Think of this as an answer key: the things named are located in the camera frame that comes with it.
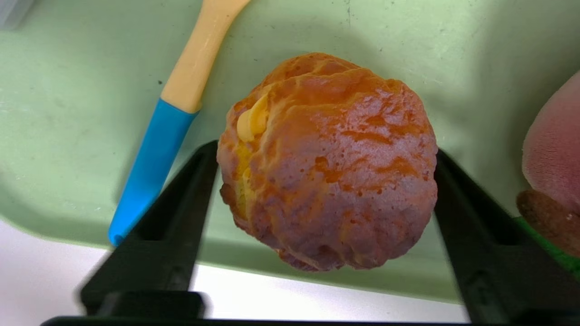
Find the light green plastic tray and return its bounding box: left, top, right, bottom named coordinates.
left=0, top=0, right=580, bottom=305

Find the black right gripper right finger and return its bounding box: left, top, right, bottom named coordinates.
left=434, top=149, right=580, bottom=324

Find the yellow spoon with blue handle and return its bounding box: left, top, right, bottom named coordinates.
left=107, top=0, right=251, bottom=247

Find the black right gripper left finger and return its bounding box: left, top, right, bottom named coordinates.
left=80, top=140, right=220, bottom=319

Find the cream puff bread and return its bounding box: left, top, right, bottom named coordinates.
left=216, top=52, right=439, bottom=272

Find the pink plush peach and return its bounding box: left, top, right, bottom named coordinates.
left=514, top=70, right=580, bottom=281

